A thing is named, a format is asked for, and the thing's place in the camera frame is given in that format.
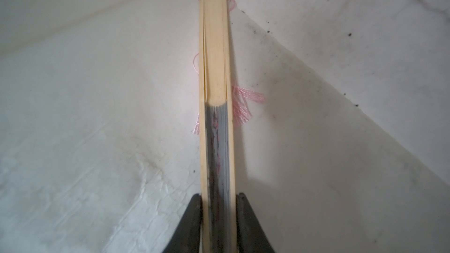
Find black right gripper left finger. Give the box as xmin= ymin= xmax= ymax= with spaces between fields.
xmin=163 ymin=194 xmax=203 ymax=253

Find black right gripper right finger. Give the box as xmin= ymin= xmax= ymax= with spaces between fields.
xmin=236 ymin=193 xmax=275 ymax=253

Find cream tote bag yellow handles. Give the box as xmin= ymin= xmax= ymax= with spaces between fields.
xmin=1 ymin=0 xmax=450 ymax=253

